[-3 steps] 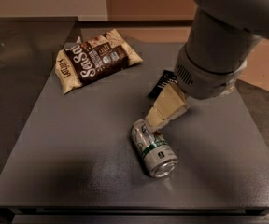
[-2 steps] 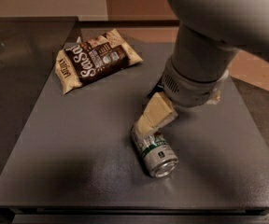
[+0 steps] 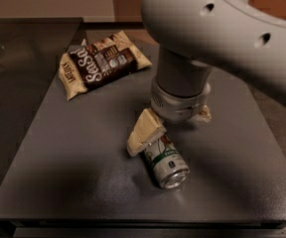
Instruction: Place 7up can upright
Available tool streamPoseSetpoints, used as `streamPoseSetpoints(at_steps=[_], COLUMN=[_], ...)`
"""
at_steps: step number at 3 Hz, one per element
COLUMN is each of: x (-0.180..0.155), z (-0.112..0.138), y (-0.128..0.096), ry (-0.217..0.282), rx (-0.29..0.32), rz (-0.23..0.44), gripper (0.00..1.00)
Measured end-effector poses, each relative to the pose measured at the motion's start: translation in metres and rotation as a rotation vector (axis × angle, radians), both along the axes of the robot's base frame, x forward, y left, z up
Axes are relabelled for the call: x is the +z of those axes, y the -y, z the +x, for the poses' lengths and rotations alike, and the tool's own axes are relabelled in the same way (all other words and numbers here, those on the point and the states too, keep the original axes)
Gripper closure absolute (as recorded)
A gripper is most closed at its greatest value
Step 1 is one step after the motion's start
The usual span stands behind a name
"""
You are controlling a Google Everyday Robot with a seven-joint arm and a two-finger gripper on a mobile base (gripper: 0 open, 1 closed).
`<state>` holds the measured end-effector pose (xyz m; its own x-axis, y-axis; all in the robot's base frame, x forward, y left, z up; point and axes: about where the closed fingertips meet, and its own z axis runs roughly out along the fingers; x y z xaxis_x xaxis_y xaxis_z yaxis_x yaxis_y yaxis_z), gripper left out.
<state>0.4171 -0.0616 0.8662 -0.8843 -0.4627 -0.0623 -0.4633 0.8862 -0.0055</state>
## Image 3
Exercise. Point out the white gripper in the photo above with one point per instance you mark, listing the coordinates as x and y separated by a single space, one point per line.
178 105

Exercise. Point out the silver 7up soda can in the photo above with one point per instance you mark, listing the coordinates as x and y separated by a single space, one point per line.
166 162

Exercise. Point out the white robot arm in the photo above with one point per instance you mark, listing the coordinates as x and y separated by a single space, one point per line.
196 36

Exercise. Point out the brown sea salt chip bag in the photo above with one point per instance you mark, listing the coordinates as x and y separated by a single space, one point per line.
89 67

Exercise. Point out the dark side table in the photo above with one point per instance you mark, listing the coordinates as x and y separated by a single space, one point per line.
29 56

